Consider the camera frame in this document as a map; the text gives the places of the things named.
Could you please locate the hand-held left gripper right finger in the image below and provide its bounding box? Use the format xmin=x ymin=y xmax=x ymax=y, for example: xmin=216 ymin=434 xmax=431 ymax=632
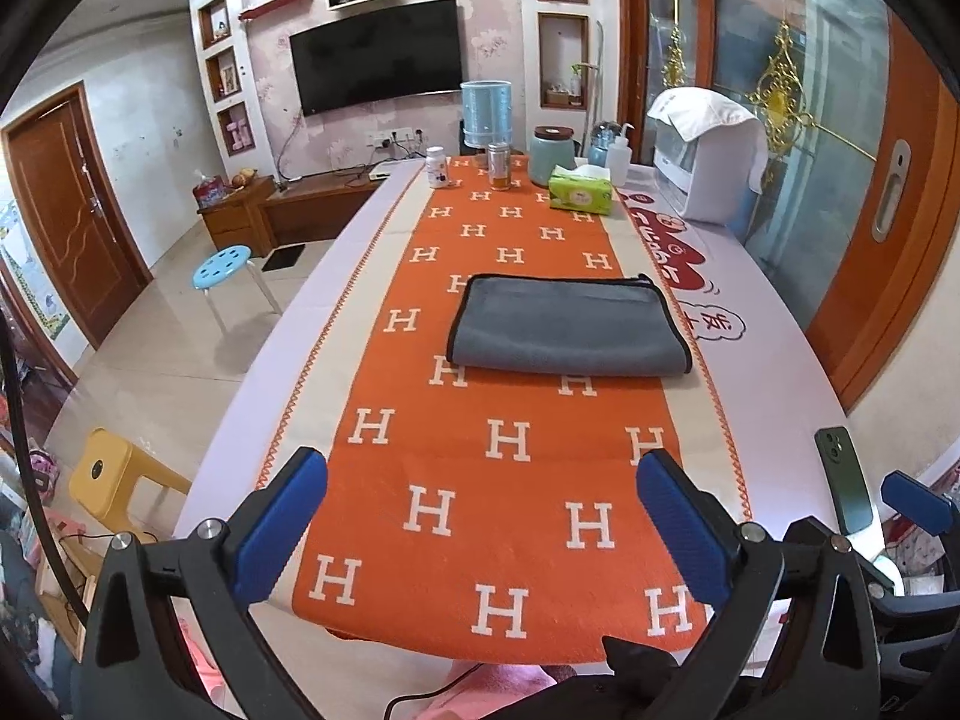
xmin=636 ymin=448 xmax=886 ymax=720

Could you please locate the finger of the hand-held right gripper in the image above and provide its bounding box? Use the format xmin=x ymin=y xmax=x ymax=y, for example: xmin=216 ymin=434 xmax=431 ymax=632
xmin=880 ymin=471 xmax=960 ymax=541
xmin=862 ymin=576 xmax=960 ymax=691

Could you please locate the orange letter-patterned table runner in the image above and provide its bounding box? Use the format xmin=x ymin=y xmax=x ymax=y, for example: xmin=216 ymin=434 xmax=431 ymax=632
xmin=255 ymin=154 xmax=751 ymax=665

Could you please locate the white countertop appliance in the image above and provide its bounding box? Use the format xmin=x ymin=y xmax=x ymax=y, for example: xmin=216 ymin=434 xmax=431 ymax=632
xmin=651 ymin=116 xmax=770 ymax=224

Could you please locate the blue round stool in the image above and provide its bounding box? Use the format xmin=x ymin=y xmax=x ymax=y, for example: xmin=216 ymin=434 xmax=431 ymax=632
xmin=191 ymin=244 xmax=282 ymax=335

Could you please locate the white squeeze bottle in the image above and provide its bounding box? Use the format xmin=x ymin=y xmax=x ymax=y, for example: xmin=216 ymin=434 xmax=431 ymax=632
xmin=606 ymin=120 xmax=635 ymax=187

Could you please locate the red wall shelf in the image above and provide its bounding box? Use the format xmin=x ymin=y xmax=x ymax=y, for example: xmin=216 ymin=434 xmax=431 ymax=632
xmin=238 ymin=0 xmax=316 ymax=20

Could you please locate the black flat television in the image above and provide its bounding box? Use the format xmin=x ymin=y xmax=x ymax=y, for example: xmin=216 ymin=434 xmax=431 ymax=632
xmin=290 ymin=0 xmax=461 ymax=119

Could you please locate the grey towel with black trim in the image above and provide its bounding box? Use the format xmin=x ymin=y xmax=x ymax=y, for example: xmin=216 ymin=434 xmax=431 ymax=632
xmin=446 ymin=274 xmax=691 ymax=377

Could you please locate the teal ceramic jar with lid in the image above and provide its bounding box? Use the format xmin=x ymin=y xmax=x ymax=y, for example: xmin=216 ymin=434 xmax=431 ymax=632
xmin=531 ymin=125 xmax=577 ymax=188

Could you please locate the black cable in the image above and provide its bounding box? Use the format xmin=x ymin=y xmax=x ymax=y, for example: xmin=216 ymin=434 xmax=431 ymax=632
xmin=386 ymin=682 xmax=455 ymax=720

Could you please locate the green tissue pack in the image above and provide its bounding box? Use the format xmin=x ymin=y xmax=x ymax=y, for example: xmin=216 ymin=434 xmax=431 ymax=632
xmin=547 ymin=163 xmax=616 ymax=215

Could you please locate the light blue water bucket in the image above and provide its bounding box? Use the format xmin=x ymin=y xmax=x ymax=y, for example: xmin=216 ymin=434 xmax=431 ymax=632
xmin=460 ymin=80 xmax=513 ymax=151

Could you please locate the yellow plastic stool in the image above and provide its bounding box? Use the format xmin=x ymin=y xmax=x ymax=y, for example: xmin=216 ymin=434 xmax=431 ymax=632
xmin=69 ymin=427 xmax=192 ymax=541

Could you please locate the silver door handle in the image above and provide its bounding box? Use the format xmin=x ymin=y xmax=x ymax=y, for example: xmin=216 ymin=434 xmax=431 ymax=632
xmin=874 ymin=139 xmax=912 ymax=242

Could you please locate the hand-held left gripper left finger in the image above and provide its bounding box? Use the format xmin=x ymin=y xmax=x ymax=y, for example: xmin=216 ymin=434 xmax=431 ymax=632
xmin=79 ymin=446 xmax=329 ymax=720

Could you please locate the potted plant in niche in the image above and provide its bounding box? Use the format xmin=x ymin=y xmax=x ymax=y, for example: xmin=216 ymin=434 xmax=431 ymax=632
xmin=546 ymin=64 xmax=587 ymax=107

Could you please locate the colourful wall poster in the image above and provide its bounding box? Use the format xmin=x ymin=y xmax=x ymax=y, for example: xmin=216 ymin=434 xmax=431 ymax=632
xmin=0 ymin=199 xmax=72 ymax=338

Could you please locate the brown wooden door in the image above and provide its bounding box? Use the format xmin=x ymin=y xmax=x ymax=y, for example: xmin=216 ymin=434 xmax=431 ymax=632
xmin=0 ymin=86 xmax=151 ymax=350

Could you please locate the pink cloth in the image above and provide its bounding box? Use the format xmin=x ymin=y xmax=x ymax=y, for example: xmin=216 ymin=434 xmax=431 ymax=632
xmin=442 ymin=664 xmax=562 ymax=720

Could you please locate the gold door ornament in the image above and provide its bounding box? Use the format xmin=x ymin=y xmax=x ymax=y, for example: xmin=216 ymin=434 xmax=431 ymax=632
xmin=750 ymin=21 xmax=817 ymax=137

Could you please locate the dark green smartphone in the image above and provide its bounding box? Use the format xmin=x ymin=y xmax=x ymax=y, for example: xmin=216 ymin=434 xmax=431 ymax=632
xmin=815 ymin=426 xmax=877 ymax=537

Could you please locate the white printed tablecloth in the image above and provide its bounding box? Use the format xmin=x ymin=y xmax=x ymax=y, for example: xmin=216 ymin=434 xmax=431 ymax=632
xmin=172 ymin=157 xmax=852 ymax=691

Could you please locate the wooden television cabinet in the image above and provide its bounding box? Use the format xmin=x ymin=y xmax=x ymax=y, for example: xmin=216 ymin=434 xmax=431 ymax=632
xmin=196 ymin=165 xmax=383 ymax=256

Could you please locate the white cloth cover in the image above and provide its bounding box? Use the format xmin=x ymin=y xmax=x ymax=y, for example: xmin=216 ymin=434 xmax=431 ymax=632
xmin=647 ymin=88 xmax=760 ymax=145

